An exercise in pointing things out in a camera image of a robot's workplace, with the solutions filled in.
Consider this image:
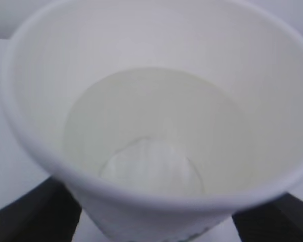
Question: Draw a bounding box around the white paper cup green logo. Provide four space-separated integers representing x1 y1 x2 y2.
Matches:
0 1 303 241

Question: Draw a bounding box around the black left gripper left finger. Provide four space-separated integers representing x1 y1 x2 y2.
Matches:
0 178 81 241

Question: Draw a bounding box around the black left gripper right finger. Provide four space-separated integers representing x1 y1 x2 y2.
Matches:
232 193 303 242

